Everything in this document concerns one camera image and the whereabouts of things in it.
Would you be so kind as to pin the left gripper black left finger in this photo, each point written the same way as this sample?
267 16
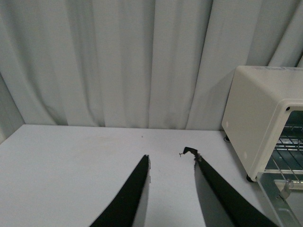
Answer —
129 207

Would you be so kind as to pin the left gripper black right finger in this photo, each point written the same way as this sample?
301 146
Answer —
221 204

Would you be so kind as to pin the oven glass door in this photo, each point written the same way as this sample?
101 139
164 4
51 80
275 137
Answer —
285 197

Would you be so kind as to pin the cream Toshiba toaster oven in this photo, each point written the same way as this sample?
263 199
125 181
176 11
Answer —
261 102

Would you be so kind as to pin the white curtain backdrop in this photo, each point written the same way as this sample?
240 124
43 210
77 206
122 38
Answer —
161 64

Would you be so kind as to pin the metal wire oven rack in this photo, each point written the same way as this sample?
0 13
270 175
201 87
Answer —
287 157

